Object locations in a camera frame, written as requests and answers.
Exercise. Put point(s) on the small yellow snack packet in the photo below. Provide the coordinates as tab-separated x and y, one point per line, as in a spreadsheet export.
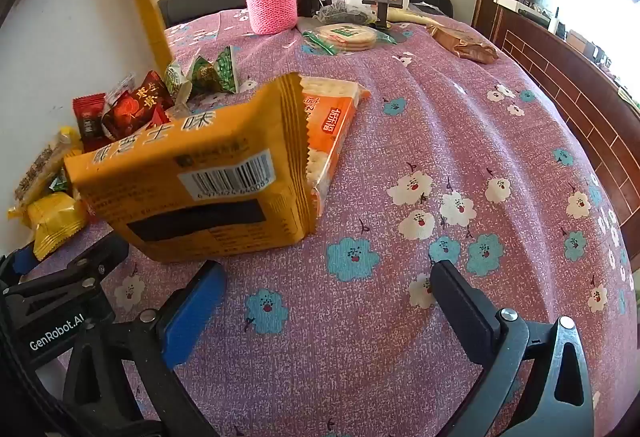
55	224

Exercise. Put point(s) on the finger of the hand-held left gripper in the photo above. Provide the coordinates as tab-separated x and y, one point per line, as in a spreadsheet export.
105	251
22	262

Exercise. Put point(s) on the red rectangular candy packet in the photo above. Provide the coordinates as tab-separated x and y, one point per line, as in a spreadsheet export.
90	122

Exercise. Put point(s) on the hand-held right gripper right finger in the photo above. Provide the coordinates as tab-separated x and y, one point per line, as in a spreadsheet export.
457	307

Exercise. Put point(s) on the pale green snack packet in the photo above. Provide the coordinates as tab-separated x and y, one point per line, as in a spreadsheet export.
176	77

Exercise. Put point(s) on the green round cracker packet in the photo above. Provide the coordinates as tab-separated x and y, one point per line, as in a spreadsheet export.
345	37

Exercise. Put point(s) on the brown snack packet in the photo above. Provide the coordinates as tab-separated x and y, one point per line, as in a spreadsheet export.
462	44

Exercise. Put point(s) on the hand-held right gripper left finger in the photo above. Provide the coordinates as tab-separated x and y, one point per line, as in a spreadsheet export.
192	312

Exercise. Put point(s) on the yellow cardboard box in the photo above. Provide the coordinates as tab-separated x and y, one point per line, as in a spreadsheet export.
65	42

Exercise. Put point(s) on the green triangular snack packet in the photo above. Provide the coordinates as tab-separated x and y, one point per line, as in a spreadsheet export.
226	69
202	74

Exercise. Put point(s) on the dark red snack packet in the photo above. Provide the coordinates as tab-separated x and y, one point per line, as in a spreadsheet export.
135	109

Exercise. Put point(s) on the yellow-orange cracker packet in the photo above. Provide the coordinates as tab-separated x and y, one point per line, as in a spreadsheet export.
200	177

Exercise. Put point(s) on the brown wooden wall panel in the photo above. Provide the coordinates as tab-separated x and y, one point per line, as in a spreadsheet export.
550	67

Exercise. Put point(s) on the white red candy wrapper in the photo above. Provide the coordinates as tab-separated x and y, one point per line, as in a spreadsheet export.
120	87

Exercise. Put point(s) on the long yellow snack packet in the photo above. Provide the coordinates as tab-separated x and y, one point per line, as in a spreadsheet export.
42	167

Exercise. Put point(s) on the purple floral bedsheet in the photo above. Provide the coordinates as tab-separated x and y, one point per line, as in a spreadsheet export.
400	217

